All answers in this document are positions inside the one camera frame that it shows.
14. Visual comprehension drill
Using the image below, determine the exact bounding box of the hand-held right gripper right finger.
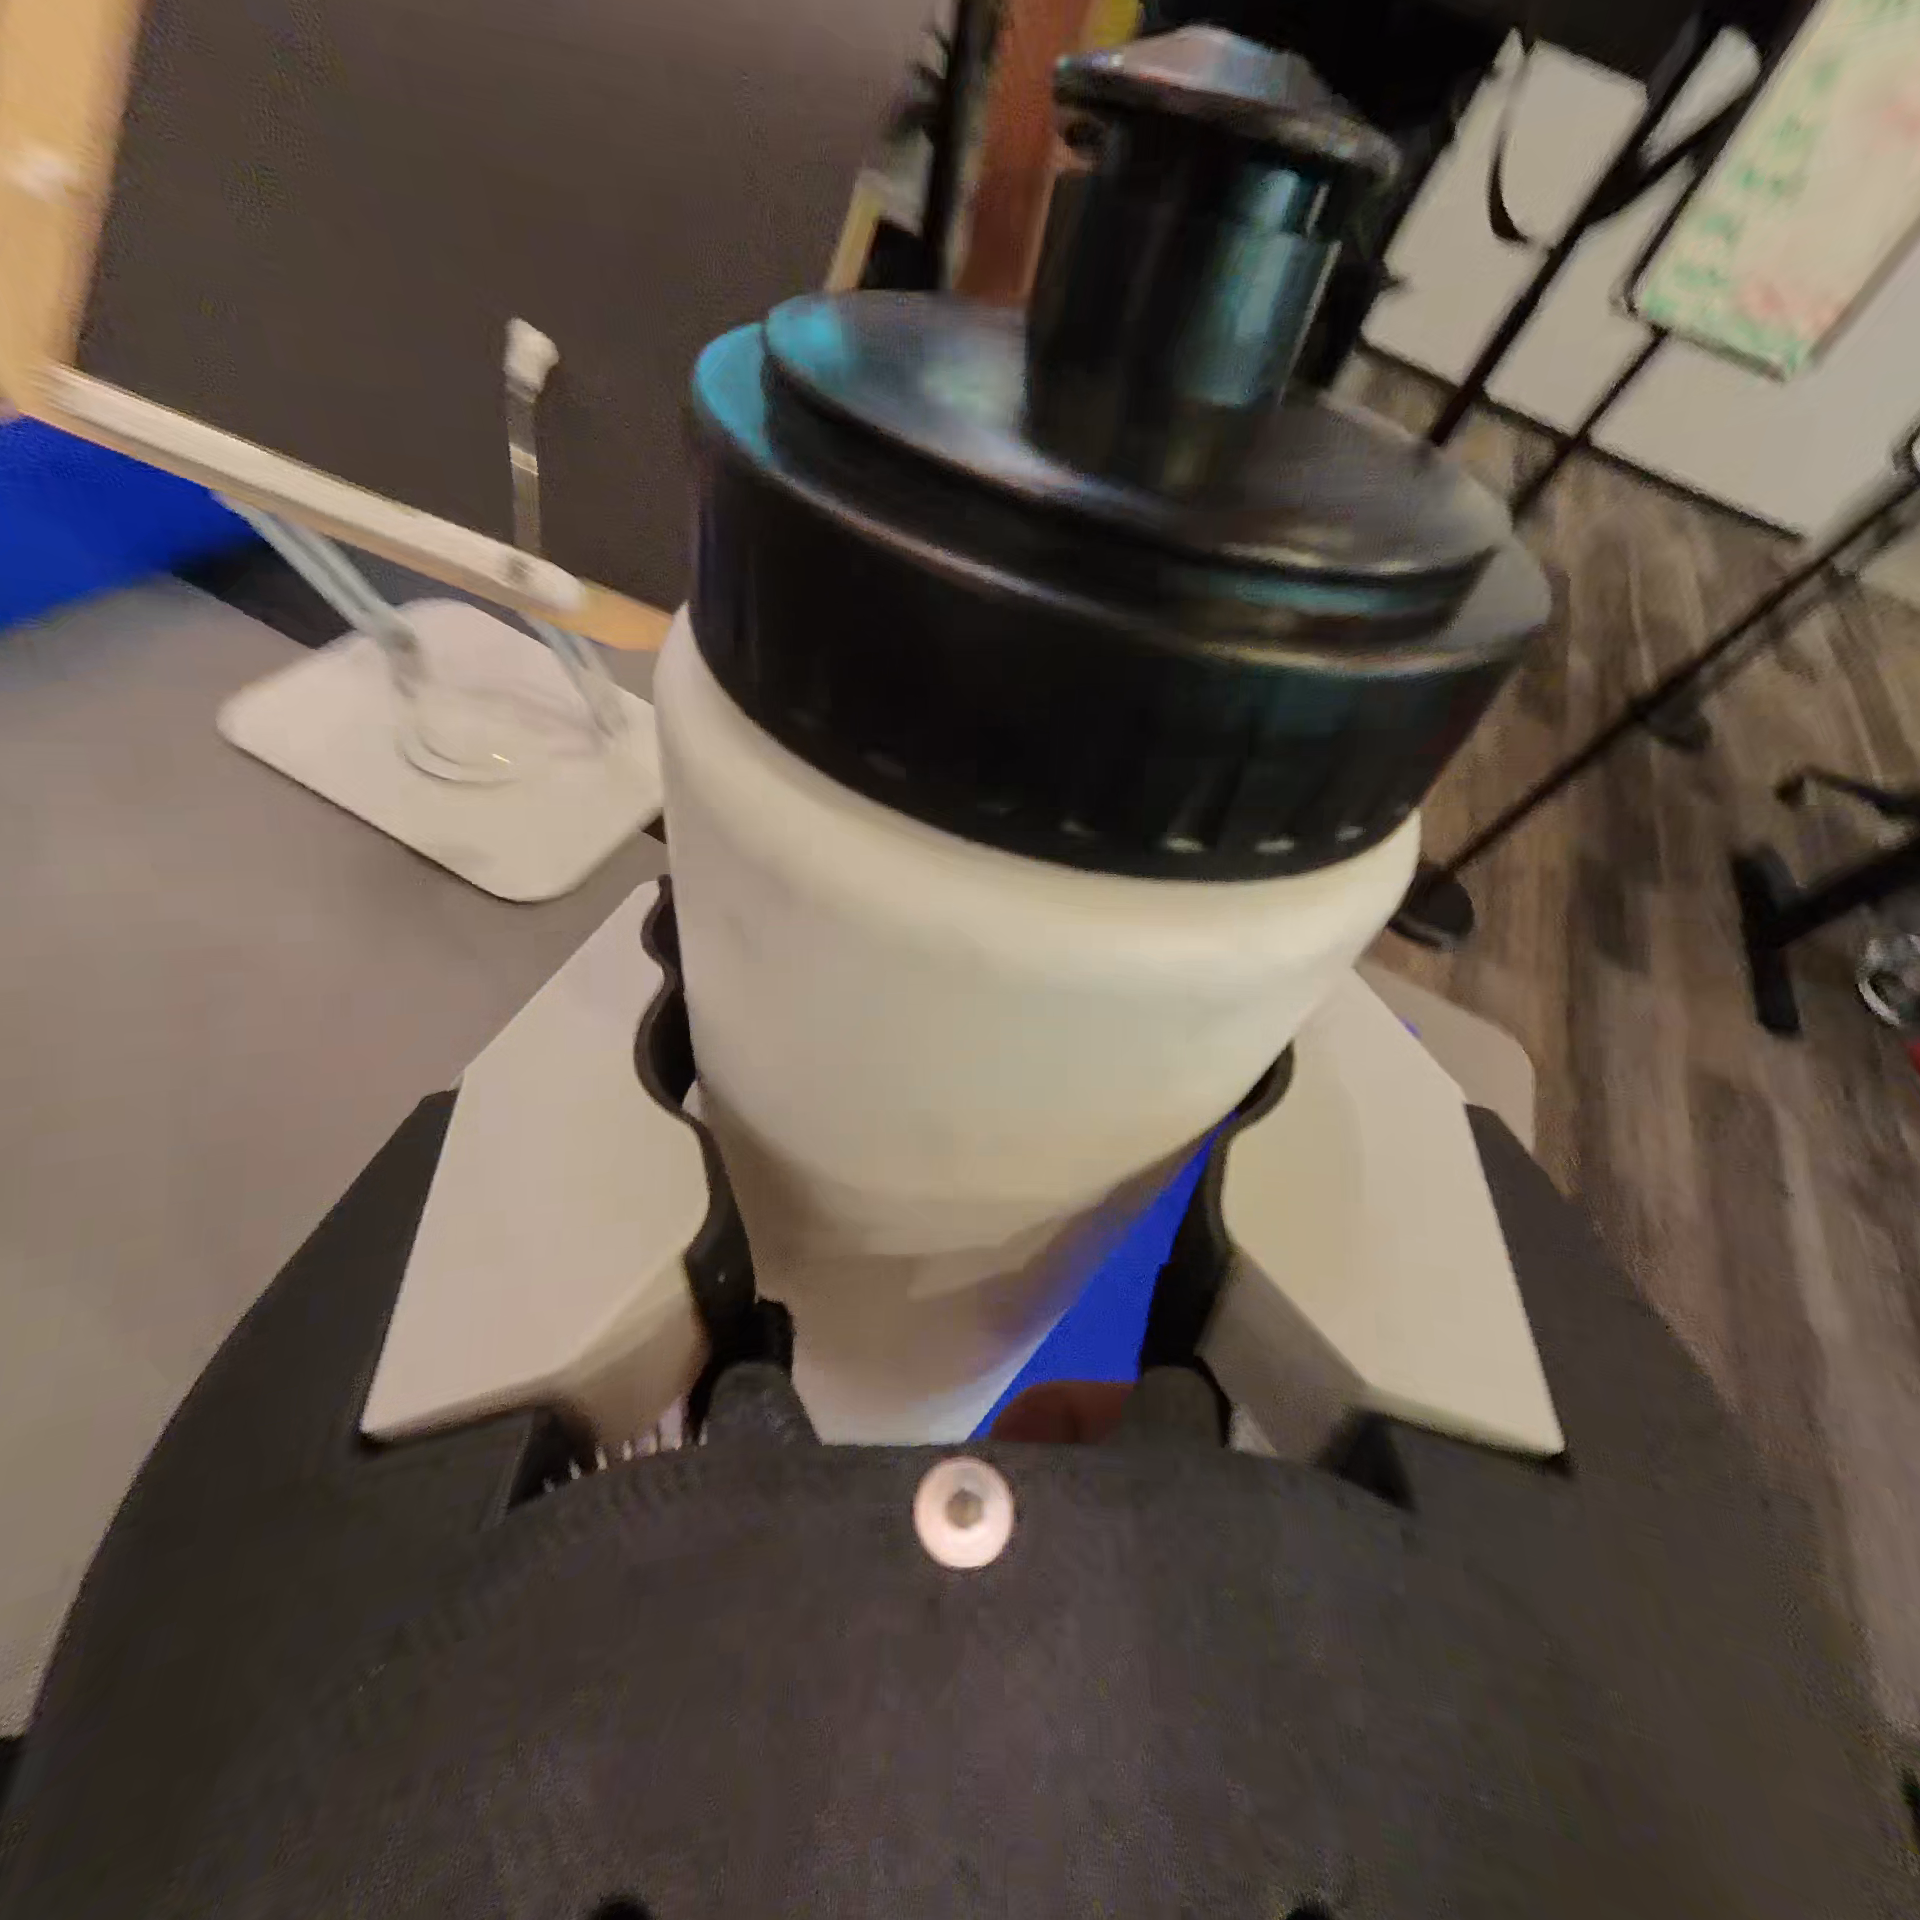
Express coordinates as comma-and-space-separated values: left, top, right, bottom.
1204, 969, 1563, 1453

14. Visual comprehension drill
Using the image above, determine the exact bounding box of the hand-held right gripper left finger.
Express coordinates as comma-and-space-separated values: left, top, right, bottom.
360, 886, 739, 1442

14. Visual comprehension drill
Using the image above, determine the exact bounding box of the white squeeze bottle black cap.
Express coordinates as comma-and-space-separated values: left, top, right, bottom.
651, 27, 1554, 1442

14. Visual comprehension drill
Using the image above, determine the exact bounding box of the blue plastic bin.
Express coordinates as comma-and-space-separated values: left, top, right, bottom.
0, 418, 253, 634

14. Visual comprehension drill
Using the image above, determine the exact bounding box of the black backdrop board stand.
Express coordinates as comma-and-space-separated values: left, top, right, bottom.
0, 0, 937, 646

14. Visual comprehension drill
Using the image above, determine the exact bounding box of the whiteboard easel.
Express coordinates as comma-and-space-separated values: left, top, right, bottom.
1622, 0, 1920, 379

